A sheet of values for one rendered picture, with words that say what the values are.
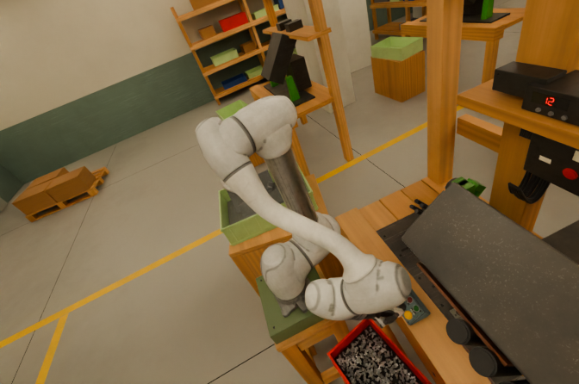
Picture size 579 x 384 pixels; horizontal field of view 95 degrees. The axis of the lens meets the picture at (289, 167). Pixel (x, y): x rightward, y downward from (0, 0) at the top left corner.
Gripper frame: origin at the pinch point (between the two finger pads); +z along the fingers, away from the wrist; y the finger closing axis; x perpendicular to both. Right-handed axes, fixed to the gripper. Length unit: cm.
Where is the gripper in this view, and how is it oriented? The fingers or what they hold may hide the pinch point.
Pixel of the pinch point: (395, 312)
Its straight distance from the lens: 114.6
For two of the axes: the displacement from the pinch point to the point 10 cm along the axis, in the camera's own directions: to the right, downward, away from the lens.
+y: 2.9, 4.9, -8.2
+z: 7.7, 3.9, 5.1
